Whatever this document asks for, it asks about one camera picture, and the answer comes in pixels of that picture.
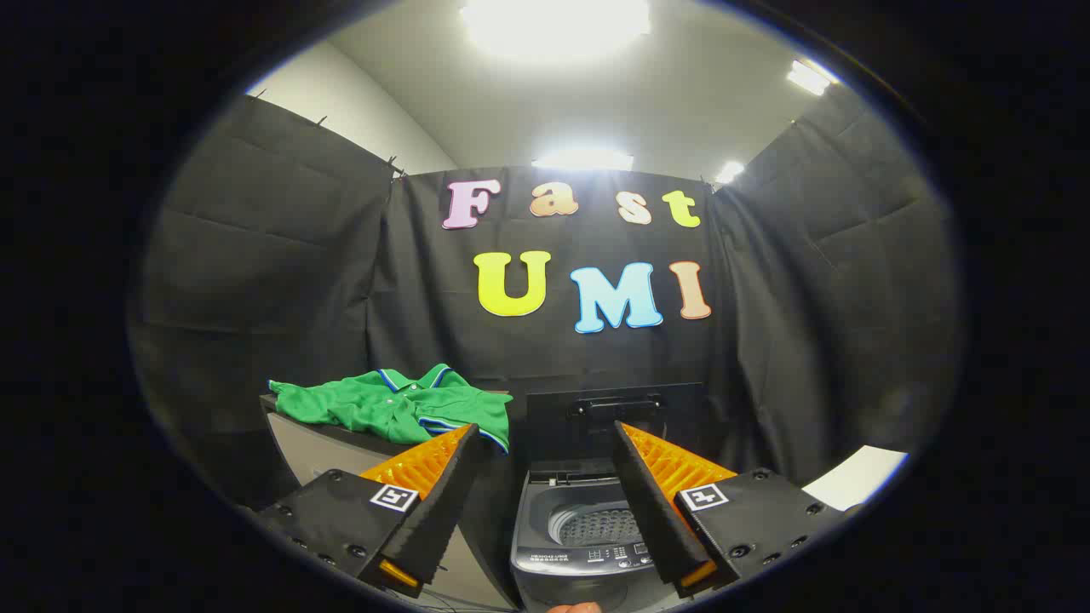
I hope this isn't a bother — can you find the green polo shirt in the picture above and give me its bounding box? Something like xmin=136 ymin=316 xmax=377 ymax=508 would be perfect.
xmin=268 ymin=364 xmax=513 ymax=454

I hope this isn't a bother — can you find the grey cabinet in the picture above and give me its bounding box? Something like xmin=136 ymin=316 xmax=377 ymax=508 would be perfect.
xmin=260 ymin=392 xmax=520 ymax=610

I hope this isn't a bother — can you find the grey washing machine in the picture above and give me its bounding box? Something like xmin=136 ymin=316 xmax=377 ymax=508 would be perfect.
xmin=509 ymin=460 xmax=708 ymax=613

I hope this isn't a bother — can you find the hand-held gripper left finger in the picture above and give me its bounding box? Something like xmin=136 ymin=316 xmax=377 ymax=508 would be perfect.
xmin=255 ymin=423 xmax=484 ymax=599

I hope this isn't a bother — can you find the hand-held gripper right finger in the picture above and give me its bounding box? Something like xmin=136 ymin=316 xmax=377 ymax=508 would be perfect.
xmin=611 ymin=421 xmax=850 ymax=599

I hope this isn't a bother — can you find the dark washing machine lid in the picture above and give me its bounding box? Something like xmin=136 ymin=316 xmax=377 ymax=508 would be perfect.
xmin=525 ymin=383 xmax=706 ymax=465

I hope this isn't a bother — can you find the black backdrop cloth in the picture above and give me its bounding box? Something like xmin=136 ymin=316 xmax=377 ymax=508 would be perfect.
xmin=128 ymin=85 xmax=963 ymax=512

